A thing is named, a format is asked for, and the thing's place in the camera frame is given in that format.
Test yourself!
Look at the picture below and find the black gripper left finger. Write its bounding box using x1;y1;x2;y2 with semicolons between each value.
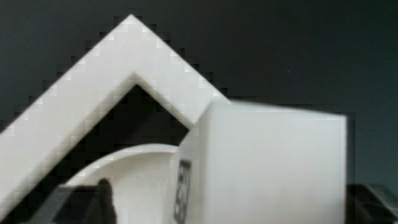
32;179;116;224

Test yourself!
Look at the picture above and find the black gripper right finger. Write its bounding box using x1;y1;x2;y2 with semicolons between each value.
345;184;398;224

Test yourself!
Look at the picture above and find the white front barrier wall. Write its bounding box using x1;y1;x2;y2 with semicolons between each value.
0;17;143;219

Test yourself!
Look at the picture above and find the white right barrier wall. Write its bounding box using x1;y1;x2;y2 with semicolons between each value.
121;15;230;128

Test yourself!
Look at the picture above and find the white round stool seat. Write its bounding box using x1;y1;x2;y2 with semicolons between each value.
66;144;180;224

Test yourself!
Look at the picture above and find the white barrier wall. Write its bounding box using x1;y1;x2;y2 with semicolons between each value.
0;17;143;219
121;15;230;128

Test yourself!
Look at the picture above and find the white stool leg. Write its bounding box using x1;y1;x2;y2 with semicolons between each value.
173;102;347;224

